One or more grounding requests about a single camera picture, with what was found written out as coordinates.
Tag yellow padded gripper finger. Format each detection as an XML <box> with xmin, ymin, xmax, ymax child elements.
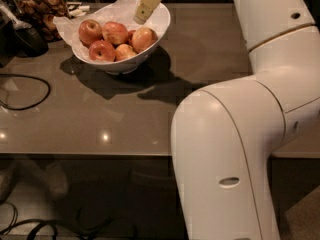
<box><xmin>133</xmin><ymin>0</ymin><xmax>162</xmax><ymax>25</ymax></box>

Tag red-yellow apple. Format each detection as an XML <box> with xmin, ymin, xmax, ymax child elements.
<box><xmin>131</xmin><ymin>27</ymin><xmax>158</xmax><ymax>53</ymax></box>

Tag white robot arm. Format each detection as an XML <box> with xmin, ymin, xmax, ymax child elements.
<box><xmin>171</xmin><ymin>0</ymin><xmax>320</xmax><ymax>240</ymax></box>

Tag white ceramic bowl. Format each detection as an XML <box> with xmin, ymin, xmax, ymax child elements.
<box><xmin>71</xmin><ymin>3</ymin><xmax>171</xmax><ymax>75</ymax></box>

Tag white paper bowl liner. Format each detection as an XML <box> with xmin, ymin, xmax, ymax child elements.
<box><xmin>53</xmin><ymin>0</ymin><xmax>138</xmax><ymax>46</ymax></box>

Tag small red apple behind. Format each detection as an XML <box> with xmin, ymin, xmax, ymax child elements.
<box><xmin>127</xmin><ymin>30</ymin><xmax>136</xmax><ymax>46</ymax></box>

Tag red apple top middle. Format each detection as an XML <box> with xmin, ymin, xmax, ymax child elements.
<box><xmin>102</xmin><ymin>21</ymin><xmax>128</xmax><ymax>46</ymax></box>

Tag yellow-red apple front middle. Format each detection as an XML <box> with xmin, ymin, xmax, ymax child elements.
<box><xmin>115</xmin><ymin>44</ymin><xmax>137</xmax><ymax>61</ymax></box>

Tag small white items behind bowl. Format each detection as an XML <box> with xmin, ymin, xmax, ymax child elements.
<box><xmin>68</xmin><ymin>5</ymin><xmax>90</xmax><ymax>17</ymax></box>

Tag red apple far left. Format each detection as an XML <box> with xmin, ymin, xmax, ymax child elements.
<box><xmin>78</xmin><ymin>19</ymin><xmax>102</xmax><ymax>46</ymax></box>

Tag red apple front left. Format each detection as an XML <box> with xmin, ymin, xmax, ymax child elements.
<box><xmin>89</xmin><ymin>40</ymin><xmax>116</xmax><ymax>62</ymax></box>

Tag glass jar of snacks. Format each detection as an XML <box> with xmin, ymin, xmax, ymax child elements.
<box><xmin>14</xmin><ymin>0</ymin><xmax>69</xmax><ymax>42</ymax></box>

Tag black round appliance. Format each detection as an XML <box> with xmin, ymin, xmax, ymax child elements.
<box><xmin>12</xmin><ymin>20</ymin><xmax>48</xmax><ymax>57</ymax></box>

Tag black cable on table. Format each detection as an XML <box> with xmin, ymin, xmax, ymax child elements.
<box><xmin>0</xmin><ymin>73</ymin><xmax>52</xmax><ymax>112</ymax></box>

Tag black cables on floor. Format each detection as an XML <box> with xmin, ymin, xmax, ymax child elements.
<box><xmin>0</xmin><ymin>170</ymin><xmax>138</xmax><ymax>240</ymax></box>

